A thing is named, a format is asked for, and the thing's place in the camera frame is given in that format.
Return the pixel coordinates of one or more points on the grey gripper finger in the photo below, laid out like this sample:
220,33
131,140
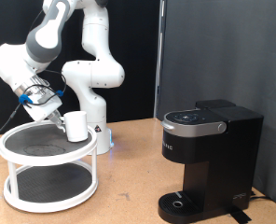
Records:
54,119
59,115

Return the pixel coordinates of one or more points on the dark grey partition panel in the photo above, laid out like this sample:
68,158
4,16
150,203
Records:
222,46

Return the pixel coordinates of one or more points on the black tape strip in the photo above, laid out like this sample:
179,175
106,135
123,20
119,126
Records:
240,216

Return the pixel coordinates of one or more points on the black curtain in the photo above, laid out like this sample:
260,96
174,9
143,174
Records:
138,46

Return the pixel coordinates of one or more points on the white two-tier turntable shelf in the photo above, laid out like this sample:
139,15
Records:
51,183

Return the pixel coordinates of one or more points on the black Keurig coffee machine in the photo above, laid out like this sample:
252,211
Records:
222,155

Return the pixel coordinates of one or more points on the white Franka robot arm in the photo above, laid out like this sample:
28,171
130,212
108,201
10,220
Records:
94,71

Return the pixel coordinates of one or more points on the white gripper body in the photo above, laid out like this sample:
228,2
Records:
43,109

